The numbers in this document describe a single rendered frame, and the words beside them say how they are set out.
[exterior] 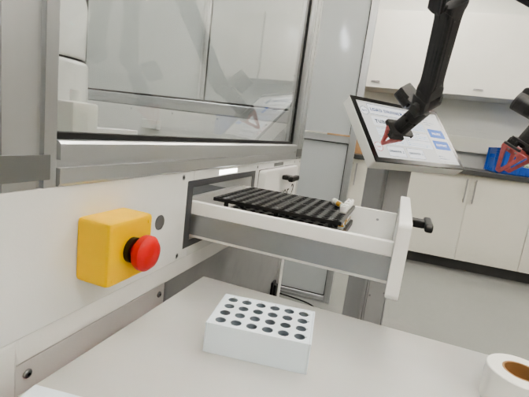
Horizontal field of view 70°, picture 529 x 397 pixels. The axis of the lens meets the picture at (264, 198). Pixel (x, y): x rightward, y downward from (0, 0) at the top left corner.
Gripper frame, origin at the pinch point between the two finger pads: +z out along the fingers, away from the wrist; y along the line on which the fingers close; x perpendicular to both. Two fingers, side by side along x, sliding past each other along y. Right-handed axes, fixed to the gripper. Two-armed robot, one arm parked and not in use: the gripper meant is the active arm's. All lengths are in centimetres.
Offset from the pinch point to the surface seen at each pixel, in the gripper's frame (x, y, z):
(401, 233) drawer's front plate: 53, 65, -48
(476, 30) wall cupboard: -162, -220, 34
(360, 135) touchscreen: -5.8, 4.7, 4.9
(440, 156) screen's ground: 1.8, -34.6, 2.8
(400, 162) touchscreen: 6.8, -8.0, 2.3
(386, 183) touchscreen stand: 7.6, -14.2, 17.1
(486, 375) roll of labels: 71, 63, -50
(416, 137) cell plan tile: -6.6, -24.7, 2.7
